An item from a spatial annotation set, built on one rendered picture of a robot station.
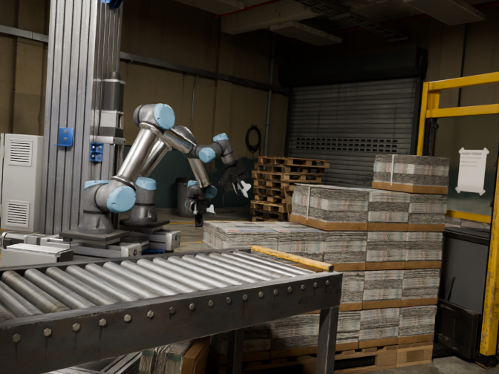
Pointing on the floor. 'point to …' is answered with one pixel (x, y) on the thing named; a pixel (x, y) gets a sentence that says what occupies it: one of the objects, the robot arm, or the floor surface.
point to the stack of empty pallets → (274, 214)
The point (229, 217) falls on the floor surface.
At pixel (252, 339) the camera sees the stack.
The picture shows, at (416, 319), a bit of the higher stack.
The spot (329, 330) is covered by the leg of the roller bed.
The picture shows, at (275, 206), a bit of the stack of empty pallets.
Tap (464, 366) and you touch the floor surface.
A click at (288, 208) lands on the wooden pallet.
